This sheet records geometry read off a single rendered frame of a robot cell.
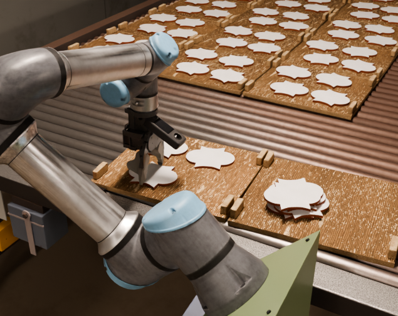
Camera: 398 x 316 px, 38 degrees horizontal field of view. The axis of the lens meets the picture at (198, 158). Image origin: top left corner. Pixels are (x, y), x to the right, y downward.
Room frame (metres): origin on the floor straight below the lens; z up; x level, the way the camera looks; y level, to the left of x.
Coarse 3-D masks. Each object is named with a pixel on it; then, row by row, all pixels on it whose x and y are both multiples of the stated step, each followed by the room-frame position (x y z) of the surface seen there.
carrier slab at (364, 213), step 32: (256, 192) 1.30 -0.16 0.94; (352, 192) 1.30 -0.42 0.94; (384, 192) 1.30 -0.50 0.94; (256, 224) 1.16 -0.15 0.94; (288, 224) 1.16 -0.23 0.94; (320, 224) 1.16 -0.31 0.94; (352, 224) 1.16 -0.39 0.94; (384, 224) 1.16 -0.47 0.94; (352, 256) 1.05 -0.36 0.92; (384, 256) 1.04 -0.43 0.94
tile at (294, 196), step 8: (280, 184) 1.28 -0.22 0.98; (288, 184) 1.28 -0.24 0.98; (296, 184) 1.28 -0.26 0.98; (264, 192) 1.24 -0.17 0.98; (272, 192) 1.24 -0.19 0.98; (280, 192) 1.24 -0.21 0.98; (288, 192) 1.24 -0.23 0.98; (296, 192) 1.24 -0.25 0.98; (304, 192) 1.24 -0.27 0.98; (312, 192) 1.24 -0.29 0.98; (272, 200) 1.21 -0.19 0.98; (280, 200) 1.21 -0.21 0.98; (288, 200) 1.21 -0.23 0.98; (296, 200) 1.21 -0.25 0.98; (304, 200) 1.21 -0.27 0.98; (312, 200) 1.21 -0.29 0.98; (280, 208) 1.18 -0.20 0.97; (288, 208) 1.18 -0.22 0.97; (296, 208) 1.18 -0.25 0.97; (304, 208) 1.18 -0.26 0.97
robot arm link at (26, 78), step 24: (48, 48) 1.02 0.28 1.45; (96, 48) 1.12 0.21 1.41; (120, 48) 1.16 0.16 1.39; (144, 48) 1.21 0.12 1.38; (168, 48) 1.24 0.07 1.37; (0, 72) 0.94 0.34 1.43; (24, 72) 0.95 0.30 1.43; (48, 72) 0.97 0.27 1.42; (72, 72) 1.02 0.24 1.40; (96, 72) 1.07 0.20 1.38; (120, 72) 1.13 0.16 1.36; (144, 72) 1.20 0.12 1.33; (0, 96) 0.92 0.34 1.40; (24, 96) 0.93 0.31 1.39; (48, 96) 0.97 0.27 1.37
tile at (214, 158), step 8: (192, 152) 1.50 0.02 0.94; (200, 152) 1.50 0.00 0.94; (208, 152) 1.51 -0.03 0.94; (216, 152) 1.51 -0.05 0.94; (224, 152) 1.51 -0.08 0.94; (192, 160) 1.46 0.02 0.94; (200, 160) 1.46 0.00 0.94; (208, 160) 1.46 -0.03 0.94; (216, 160) 1.46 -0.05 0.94; (224, 160) 1.46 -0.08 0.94; (232, 160) 1.46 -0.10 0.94; (208, 168) 1.43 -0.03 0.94; (216, 168) 1.42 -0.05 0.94
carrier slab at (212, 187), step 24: (192, 144) 1.57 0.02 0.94; (216, 144) 1.57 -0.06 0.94; (120, 168) 1.43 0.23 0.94; (192, 168) 1.43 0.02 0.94; (240, 168) 1.43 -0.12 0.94; (120, 192) 1.32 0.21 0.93; (144, 192) 1.30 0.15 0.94; (168, 192) 1.30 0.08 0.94; (216, 192) 1.30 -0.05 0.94; (240, 192) 1.30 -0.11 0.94; (216, 216) 1.20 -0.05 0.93
